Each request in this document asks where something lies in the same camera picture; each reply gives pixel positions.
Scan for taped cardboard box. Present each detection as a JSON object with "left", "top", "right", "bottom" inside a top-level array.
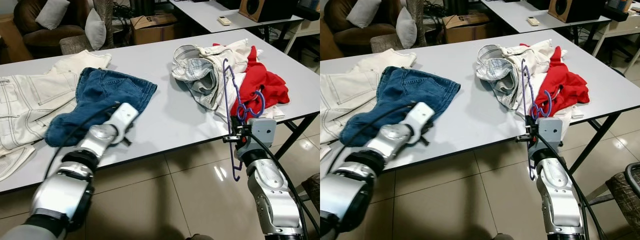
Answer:
[
  {"left": 130, "top": 13, "right": 179, "bottom": 46},
  {"left": 442, "top": 13, "right": 491, "bottom": 44}
]

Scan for purple plastic clothes hanger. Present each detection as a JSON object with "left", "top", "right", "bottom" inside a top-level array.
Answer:
[
  {"left": 221, "top": 58, "right": 266, "bottom": 182},
  {"left": 520, "top": 58, "right": 553, "bottom": 181}
]

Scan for white table black legs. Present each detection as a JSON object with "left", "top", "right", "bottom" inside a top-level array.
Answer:
[
  {"left": 0, "top": 27, "right": 321, "bottom": 196},
  {"left": 320, "top": 27, "right": 640, "bottom": 176}
]

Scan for cream white garment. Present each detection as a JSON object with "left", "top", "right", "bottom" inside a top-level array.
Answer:
[
  {"left": 320, "top": 48, "right": 417, "bottom": 161},
  {"left": 0, "top": 49, "right": 113, "bottom": 182}
]

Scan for small white side table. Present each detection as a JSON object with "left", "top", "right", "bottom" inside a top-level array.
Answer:
[
  {"left": 592, "top": 20, "right": 640, "bottom": 58},
  {"left": 285, "top": 19, "right": 321, "bottom": 56}
]

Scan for beige woven stool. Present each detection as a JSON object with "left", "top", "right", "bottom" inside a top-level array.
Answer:
[
  {"left": 59, "top": 35, "right": 95, "bottom": 56},
  {"left": 370, "top": 34, "right": 405, "bottom": 54}
]

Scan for plain brown cardboard box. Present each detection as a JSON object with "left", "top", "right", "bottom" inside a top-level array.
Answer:
[
  {"left": 320, "top": 17, "right": 333, "bottom": 61},
  {"left": 0, "top": 14, "right": 25, "bottom": 65}
]

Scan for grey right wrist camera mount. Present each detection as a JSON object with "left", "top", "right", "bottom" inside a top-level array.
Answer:
[
  {"left": 529, "top": 116, "right": 564, "bottom": 160},
  {"left": 235, "top": 117, "right": 277, "bottom": 162}
]

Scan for brown wicker chair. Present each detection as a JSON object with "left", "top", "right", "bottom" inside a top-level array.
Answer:
[
  {"left": 605, "top": 162, "right": 640, "bottom": 238},
  {"left": 300, "top": 172, "right": 321, "bottom": 216}
]

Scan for grey pillow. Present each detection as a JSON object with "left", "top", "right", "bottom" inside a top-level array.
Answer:
[
  {"left": 346, "top": 0, "right": 382, "bottom": 29},
  {"left": 84, "top": 7, "right": 108, "bottom": 51},
  {"left": 35, "top": 0, "right": 71, "bottom": 31},
  {"left": 395, "top": 6, "right": 418, "bottom": 50}
]

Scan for blue denim shorts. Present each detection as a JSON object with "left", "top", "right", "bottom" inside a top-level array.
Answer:
[
  {"left": 44, "top": 66, "right": 159, "bottom": 148},
  {"left": 340, "top": 65, "right": 462, "bottom": 148}
]

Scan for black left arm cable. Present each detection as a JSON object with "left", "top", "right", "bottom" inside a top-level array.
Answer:
[
  {"left": 45, "top": 102, "right": 121, "bottom": 179},
  {"left": 340, "top": 102, "right": 419, "bottom": 162}
]

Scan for white desk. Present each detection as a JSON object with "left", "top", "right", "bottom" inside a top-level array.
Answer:
[
  {"left": 480, "top": 0, "right": 612, "bottom": 33},
  {"left": 169, "top": 0, "right": 306, "bottom": 35}
]

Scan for black desk device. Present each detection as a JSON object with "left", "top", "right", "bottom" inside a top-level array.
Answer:
[
  {"left": 605, "top": 0, "right": 633, "bottom": 22},
  {"left": 295, "top": 0, "right": 321, "bottom": 22}
]

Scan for red garment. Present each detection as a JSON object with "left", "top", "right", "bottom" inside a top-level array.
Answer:
[
  {"left": 520, "top": 43, "right": 591, "bottom": 120},
  {"left": 229, "top": 44, "right": 291, "bottom": 122}
]

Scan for grey plaid garment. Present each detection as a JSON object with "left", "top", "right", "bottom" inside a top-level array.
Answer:
[
  {"left": 171, "top": 42, "right": 236, "bottom": 112},
  {"left": 475, "top": 42, "right": 536, "bottom": 112}
]

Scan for wooden front black speaker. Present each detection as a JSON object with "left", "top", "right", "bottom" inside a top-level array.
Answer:
[
  {"left": 548, "top": 0, "right": 604, "bottom": 24},
  {"left": 238, "top": 0, "right": 297, "bottom": 24}
]

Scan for brown armchair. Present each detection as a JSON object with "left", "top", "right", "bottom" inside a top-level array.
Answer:
[
  {"left": 325, "top": 0, "right": 408, "bottom": 48},
  {"left": 12, "top": 0, "right": 101, "bottom": 48}
]

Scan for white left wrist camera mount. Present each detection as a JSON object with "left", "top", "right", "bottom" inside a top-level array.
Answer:
[
  {"left": 101, "top": 102, "right": 140, "bottom": 147},
  {"left": 401, "top": 101, "right": 436, "bottom": 146}
]

